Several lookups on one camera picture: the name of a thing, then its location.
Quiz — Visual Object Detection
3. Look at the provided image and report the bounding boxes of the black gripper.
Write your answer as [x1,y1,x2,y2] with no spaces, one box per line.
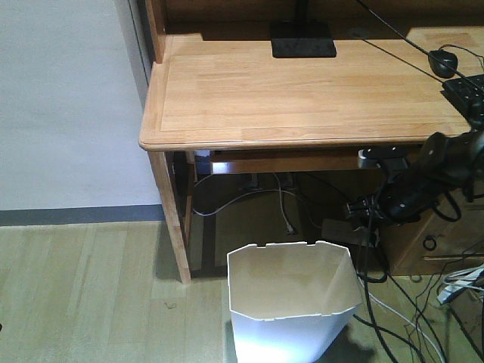
[346,166,442,225]

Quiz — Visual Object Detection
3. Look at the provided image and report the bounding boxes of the white plastic trash bin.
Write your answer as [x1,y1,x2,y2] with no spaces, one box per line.
[227,240,362,362]

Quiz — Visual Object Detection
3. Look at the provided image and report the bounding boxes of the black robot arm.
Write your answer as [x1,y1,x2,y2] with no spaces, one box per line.
[345,101,483,227]

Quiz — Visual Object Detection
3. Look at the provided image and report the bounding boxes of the white power strip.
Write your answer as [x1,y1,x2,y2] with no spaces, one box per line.
[321,219,380,247]

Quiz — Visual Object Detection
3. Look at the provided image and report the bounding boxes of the wooden drawer cabinet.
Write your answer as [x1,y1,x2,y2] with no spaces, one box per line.
[381,191,483,275]

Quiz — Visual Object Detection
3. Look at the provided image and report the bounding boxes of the black keyboard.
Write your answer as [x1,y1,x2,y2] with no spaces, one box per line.
[442,74,483,129]

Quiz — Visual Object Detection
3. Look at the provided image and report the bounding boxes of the black computer mouse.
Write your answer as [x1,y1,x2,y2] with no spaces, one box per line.
[427,49,458,79]

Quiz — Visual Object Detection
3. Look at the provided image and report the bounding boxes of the black monitor stand base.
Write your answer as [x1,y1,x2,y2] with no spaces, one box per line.
[269,1,337,58]

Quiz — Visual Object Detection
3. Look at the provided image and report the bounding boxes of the wooden desk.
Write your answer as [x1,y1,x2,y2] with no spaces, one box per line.
[139,1,483,284]

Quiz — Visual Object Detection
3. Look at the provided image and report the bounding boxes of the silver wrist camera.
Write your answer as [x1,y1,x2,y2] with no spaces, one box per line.
[358,146,408,171]

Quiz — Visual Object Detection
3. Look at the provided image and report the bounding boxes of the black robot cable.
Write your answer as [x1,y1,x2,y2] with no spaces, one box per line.
[362,211,405,363]

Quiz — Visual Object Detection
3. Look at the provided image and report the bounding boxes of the white floor cable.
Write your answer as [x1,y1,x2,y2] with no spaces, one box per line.
[357,278,447,363]

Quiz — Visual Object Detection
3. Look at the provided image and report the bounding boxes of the grey cable under desk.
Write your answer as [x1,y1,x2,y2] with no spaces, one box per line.
[191,172,322,231]

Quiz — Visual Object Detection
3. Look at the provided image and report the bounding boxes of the black floor cable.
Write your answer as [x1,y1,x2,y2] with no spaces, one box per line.
[352,313,428,363]

